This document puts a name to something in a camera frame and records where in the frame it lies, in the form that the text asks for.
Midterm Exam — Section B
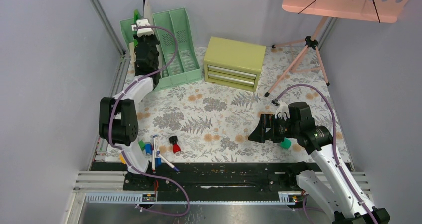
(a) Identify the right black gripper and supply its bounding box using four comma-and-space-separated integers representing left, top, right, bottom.
248, 113, 300, 143

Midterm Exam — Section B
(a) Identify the yellow-green drawer cabinet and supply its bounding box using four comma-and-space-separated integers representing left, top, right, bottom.
203, 36, 266, 92

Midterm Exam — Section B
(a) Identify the white perforated board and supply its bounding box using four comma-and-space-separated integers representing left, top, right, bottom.
143, 0, 153, 25

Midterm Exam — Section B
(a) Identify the green clip file folder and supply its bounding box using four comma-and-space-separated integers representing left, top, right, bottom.
133, 9, 141, 23

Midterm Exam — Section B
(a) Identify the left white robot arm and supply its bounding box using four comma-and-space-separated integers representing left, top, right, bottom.
99, 18, 161, 190

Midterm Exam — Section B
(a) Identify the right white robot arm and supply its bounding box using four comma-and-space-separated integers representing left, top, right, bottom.
248, 102, 390, 224

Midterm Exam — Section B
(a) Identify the green cube block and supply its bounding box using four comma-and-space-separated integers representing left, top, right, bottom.
279, 138, 292, 150

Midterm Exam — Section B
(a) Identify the floral table mat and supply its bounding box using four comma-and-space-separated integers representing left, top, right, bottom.
137, 47, 352, 163

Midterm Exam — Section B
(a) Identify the red black stamp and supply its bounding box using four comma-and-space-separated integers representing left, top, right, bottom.
168, 135, 181, 154

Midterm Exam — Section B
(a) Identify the mint green file organizer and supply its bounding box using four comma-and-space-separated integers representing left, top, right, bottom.
119, 7, 203, 92

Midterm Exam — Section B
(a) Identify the white red marker pen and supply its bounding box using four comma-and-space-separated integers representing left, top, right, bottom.
152, 135, 160, 173

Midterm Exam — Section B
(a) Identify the small blue cap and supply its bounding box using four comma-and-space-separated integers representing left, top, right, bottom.
144, 143, 153, 155

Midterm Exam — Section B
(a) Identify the green small block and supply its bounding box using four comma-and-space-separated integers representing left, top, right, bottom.
138, 140, 145, 151

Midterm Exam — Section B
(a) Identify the yellow tape measure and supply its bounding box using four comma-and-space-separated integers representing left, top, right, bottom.
119, 155, 126, 165

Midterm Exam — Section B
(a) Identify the pink music stand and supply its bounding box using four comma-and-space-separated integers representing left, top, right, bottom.
264, 0, 420, 98

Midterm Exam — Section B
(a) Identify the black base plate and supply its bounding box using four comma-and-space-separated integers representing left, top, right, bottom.
91, 161, 353, 203

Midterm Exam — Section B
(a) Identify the aluminium rail frame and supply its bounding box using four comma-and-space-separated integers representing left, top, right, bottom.
67, 0, 132, 224

